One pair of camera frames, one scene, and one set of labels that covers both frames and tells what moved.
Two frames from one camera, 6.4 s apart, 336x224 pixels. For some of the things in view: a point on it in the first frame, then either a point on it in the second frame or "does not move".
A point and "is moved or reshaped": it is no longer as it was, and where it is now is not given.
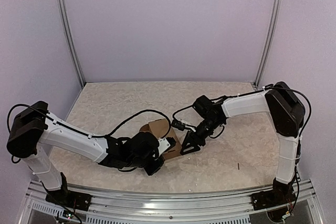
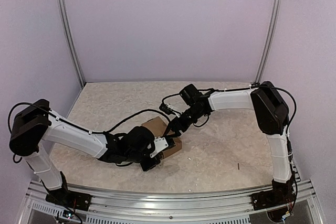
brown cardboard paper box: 161,128 is moved or reshaped
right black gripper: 193,139 to 171,125
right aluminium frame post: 273,29 does not move
